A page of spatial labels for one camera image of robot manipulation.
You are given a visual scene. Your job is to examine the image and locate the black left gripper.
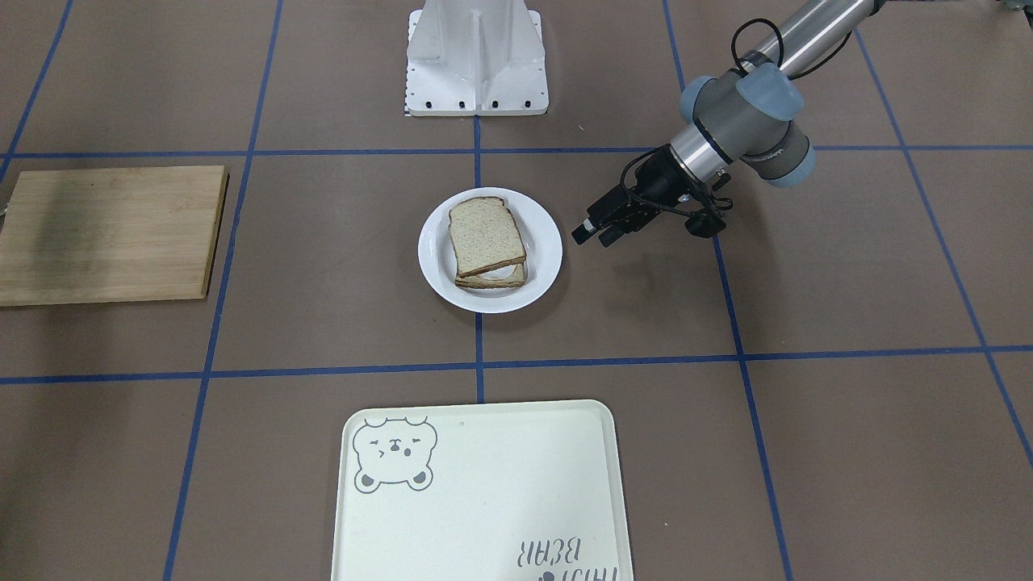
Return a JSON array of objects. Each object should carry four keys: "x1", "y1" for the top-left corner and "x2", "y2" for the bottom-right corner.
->
[{"x1": 571, "y1": 144, "x2": 700, "y2": 248}]

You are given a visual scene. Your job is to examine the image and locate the white round plate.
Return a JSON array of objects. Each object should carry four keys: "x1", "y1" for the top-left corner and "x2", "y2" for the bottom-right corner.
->
[{"x1": 417, "y1": 187, "x2": 563, "y2": 314}]

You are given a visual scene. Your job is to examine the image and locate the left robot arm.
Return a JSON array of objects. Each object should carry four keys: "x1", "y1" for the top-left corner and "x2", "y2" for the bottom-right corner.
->
[{"x1": 572, "y1": 1, "x2": 883, "y2": 246}]

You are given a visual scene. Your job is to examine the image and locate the bread slice with fried egg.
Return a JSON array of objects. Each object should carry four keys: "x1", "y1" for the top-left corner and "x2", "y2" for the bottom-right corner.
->
[{"x1": 453, "y1": 262, "x2": 527, "y2": 291}]

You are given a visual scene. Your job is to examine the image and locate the cream bear tray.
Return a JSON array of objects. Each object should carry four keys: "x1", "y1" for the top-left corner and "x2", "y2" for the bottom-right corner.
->
[{"x1": 331, "y1": 399, "x2": 634, "y2": 580}]

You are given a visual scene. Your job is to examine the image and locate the wooden cutting board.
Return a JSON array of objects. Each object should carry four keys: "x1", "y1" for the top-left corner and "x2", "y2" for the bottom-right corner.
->
[{"x1": 1, "y1": 165, "x2": 228, "y2": 307}]

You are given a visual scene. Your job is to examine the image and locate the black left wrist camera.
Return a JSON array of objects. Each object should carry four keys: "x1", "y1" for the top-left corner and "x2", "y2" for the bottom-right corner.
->
[{"x1": 684, "y1": 209, "x2": 727, "y2": 239}]

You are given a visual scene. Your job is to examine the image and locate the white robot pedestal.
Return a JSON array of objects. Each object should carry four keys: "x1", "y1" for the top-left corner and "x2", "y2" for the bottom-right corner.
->
[{"x1": 404, "y1": 1, "x2": 550, "y2": 117}]

